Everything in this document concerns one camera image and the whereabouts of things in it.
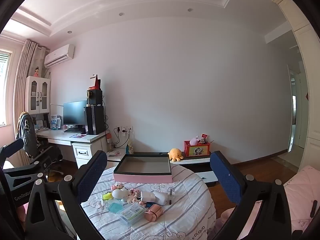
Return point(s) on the window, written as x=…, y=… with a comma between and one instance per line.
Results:
x=5, y=92

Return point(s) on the black computer monitor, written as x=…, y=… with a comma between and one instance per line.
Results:
x=75, y=112

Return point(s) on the white door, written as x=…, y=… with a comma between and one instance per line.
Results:
x=291, y=110

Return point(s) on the white desk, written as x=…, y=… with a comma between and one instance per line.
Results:
x=62, y=137

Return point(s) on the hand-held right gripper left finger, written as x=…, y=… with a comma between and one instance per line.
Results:
x=92, y=175

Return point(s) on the black and white low cabinet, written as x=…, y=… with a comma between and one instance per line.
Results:
x=207, y=176

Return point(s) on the peach pig toy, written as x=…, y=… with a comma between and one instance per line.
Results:
x=132, y=200

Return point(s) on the yellow octopus plush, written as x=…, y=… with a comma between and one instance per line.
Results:
x=175, y=154

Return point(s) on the white bulb-shaped device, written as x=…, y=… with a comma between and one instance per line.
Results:
x=161, y=198

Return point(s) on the white round-headed figurine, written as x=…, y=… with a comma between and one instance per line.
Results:
x=118, y=194

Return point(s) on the black speaker box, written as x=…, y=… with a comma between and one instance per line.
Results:
x=96, y=97

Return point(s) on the pink storage box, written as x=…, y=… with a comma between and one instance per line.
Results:
x=142, y=177

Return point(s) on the clear plastic swab box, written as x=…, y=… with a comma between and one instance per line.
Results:
x=131, y=213

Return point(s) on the teal clear case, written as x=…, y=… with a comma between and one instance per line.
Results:
x=115, y=207

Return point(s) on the pink plush toy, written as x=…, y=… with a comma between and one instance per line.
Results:
x=194, y=140

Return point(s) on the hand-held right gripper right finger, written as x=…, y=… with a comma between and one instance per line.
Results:
x=225, y=177

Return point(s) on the red printed storage box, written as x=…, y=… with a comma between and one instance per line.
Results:
x=197, y=150

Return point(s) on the red card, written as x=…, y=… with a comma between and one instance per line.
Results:
x=204, y=138

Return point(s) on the small pink figure toy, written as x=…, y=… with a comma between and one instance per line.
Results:
x=117, y=186

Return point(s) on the black keyboard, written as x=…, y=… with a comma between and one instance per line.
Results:
x=72, y=130

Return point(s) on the red paper bag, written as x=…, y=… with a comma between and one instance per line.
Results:
x=96, y=83

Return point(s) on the white hutch cabinet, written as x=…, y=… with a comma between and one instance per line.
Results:
x=37, y=95

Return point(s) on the blue yellow bag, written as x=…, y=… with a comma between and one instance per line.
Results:
x=130, y=148

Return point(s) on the blue white box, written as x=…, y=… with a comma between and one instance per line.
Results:
x=55, y=122

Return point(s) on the white air conditioner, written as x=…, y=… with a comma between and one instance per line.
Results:
x=58, y=56

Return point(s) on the small clear bottle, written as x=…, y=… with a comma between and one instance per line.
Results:
x=170, y=196

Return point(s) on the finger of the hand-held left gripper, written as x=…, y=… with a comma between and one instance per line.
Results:
x=12, y=146
x=30, y=168

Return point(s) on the pink bedding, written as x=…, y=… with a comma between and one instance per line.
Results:
x=302, y=195

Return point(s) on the rose gold can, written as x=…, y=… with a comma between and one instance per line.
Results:
x=153, y=212

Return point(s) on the beige curtain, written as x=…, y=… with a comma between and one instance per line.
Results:
x=25, y=62

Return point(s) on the white power bank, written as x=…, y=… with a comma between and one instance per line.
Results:
x=148, y=196

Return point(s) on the black office chair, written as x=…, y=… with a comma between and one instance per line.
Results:
x=47, y=152

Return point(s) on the yellow highlighter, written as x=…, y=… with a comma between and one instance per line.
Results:
x=107, y=196

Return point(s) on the white wardrobe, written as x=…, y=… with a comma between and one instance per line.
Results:
x=310, y=80

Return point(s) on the orange bottle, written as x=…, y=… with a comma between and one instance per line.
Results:
x=109, y=142

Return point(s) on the black computer tower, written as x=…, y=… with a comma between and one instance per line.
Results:
x=96, y=120

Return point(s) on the small doll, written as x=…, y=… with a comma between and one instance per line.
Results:
x=37, y=72

